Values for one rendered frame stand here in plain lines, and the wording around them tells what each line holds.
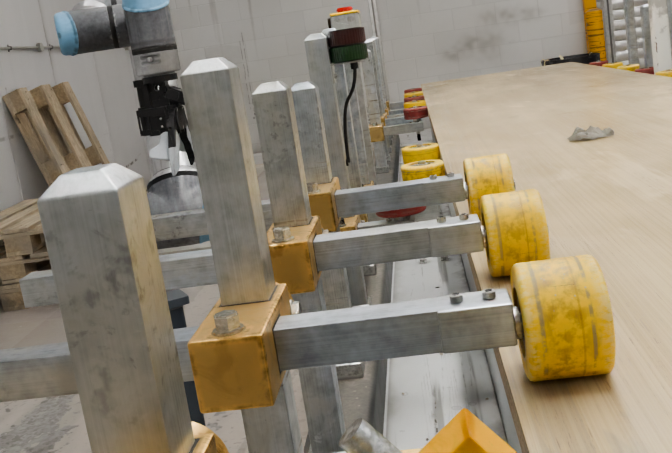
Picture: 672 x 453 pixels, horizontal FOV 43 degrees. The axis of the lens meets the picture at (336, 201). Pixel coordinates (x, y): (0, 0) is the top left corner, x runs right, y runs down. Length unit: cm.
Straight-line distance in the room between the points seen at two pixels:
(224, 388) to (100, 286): 22
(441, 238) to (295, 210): 15
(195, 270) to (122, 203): 50
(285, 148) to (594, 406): 42
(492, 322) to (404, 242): 26
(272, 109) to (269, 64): 849
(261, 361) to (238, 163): 14
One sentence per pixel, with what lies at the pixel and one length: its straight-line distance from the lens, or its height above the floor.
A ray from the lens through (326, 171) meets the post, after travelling 109.
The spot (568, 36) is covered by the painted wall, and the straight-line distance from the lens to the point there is 942.
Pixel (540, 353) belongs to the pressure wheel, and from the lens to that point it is 56.
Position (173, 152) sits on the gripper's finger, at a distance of 169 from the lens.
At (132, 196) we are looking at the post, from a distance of 37.
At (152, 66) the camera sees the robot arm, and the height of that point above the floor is 116.
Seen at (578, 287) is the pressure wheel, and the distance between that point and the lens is 56.
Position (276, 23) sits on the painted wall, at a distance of 931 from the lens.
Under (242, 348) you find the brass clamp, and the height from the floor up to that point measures 96.
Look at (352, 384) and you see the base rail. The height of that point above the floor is 70.
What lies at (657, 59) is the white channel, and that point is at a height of 94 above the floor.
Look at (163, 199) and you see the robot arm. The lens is 211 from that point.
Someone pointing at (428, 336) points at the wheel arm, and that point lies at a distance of 57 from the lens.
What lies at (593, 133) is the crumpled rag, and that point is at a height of 91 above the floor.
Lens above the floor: 114
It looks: 10 degrees down
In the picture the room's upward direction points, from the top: 9 degrees counter-clockwise
